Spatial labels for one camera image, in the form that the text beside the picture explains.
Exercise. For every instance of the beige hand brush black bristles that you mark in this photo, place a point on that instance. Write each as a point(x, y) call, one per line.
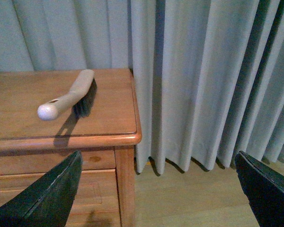
point(79, 99)

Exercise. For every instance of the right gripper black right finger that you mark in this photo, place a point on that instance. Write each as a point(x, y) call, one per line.
point(264, 188)

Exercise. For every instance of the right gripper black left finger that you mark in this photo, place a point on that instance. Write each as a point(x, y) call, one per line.
point(48, 201)

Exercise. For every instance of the wooden nightstand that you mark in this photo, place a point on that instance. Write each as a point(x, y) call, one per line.
point(30, 147)

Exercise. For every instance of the light green curtain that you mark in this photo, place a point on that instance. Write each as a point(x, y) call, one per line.
point(209, 74)

